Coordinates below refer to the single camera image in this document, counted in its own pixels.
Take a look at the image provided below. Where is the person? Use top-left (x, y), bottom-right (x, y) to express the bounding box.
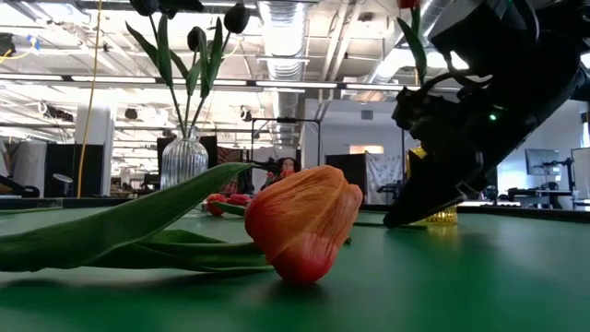
top-left (265, 156), bottom-right (301, 184)

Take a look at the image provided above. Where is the white column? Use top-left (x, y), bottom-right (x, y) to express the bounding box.
top-left (73, 89), bottom-right (115, 199)

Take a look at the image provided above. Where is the silver ventilation duct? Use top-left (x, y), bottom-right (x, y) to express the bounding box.
top-left (255, 0), bottom-right (309, 148)

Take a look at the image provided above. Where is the round desk lamp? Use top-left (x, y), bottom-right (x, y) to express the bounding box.
top-left (51, 172), bottom-right (75, 198)

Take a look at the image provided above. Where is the yellow glass vase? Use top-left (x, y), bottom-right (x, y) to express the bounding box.
top-left (407, 146), bottom-right (460, 227)

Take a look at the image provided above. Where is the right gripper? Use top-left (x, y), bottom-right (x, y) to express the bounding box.
top-left (383, 73), bottom-right (540, 229)

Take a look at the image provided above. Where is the clear ribbed glass vase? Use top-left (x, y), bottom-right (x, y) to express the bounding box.
top-left (159, 124), bottom-right (209, 191)

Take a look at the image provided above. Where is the overhead light bar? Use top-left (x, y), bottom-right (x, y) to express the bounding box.
top-left (0, 72), bottom-right (462, 96)

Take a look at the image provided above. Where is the wall monitor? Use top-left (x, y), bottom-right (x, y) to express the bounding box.
top-left (525, 148), bottom-right (561, 177)

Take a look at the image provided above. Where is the whiteboard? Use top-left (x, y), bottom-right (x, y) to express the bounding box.
top-left (571, 147), bottom-right (590, 200)

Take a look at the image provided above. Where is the distant black desk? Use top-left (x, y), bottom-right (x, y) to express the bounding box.
top-left (497, 182), bottom-right (590, 208)

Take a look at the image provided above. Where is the black artificial tulip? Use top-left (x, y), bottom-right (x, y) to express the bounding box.
top-left (188, 2), bottom-right (252, 135)
top-left (124, 0), bottom-right (188, 139)
top-left (183, 26), bottom-right (208, 137)

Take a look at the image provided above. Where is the yellow hanging cable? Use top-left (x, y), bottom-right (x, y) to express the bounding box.
top-left (76, 0), bottom-right (103, 199)

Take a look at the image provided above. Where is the black curved handle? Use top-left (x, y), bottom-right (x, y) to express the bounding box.
top-left (0, 173), bottom-right (41, 198)

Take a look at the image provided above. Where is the black metal frame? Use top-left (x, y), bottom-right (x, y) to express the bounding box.
top-left (250, 117), bottom-right (323, 170)

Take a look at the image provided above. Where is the white patterned cloth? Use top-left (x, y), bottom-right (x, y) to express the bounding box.
top-left (366, 153), bottom-right (407, 205)

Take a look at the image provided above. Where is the black table frame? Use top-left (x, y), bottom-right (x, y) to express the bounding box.
top-left (0, 196), bottom-right (590, 223)

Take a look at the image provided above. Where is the orange artificial tulip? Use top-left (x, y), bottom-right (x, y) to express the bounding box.
top-left (0, 161), bottom-right (364, 286)
top-left (395, 0), bottom-right (430, 89)

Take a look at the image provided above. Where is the red mandala tapestry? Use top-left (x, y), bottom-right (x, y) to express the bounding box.
top-left (216, 146), bottom-right (253, 197)

